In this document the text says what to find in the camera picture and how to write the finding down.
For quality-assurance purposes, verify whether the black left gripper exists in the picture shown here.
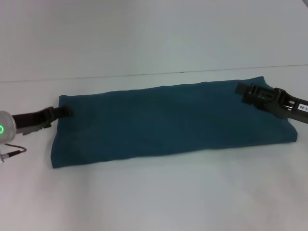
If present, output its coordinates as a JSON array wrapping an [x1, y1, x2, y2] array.
[[12, 105, 74, 136]]

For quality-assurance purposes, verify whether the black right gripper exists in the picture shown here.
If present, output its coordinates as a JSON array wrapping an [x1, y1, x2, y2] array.
[[234, 83, 308, 125]]

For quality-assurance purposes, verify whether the teal blue printed T-shirt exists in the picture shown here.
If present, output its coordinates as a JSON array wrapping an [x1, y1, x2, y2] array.
[[51, 76, 299, 169]]

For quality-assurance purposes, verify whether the left gripper cable with plug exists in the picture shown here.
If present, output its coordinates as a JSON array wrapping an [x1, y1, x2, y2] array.
[[0, 143, 27, 164]]

